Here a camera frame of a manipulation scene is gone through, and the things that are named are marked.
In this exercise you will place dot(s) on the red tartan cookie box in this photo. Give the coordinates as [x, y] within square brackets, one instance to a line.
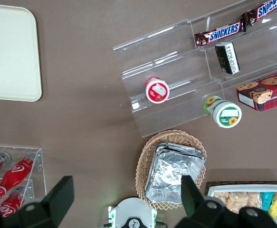
[266, 92]

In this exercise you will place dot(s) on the aluminium foil tray stack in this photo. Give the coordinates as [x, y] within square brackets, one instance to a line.
[171, 171]

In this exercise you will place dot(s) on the rice cracker snack pack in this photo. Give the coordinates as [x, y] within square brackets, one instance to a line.
[238, 200]
[254, 199]
[221, 198]

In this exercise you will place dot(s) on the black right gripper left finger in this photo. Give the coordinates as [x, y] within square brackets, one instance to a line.
[55, 199]

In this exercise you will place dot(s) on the clear acrylic bottle rack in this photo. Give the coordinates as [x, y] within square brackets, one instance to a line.
[37, 166]

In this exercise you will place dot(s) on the oval light wicker basket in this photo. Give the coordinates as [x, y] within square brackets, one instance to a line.
[147, 152]

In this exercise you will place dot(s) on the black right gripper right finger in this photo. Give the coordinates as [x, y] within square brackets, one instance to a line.
[193, 197]

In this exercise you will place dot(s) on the small black box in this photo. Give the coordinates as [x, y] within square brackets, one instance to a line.
[227, 58]

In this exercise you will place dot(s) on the beige plastic tray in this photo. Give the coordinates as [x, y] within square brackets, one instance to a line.
[12, 54]

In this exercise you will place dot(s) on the teal snack pack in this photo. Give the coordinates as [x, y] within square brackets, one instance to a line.
[267, 199]

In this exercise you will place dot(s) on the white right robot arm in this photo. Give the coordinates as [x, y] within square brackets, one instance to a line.
[133, 213]

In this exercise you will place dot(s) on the clear acrylic tiered shelf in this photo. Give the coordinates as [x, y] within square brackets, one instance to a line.
[176, 59]

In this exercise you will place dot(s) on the white rectangular snack tray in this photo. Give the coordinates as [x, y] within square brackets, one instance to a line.
[247, 188]

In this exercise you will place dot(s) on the Snickers chocolate bar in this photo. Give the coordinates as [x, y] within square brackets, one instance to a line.
[266, 10]
[221, 33]

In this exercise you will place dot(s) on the red strawberry cup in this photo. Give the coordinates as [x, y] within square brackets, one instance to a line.
[157, 91]

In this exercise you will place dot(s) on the green sunflower cup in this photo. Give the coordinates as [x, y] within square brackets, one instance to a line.
[225, 114]

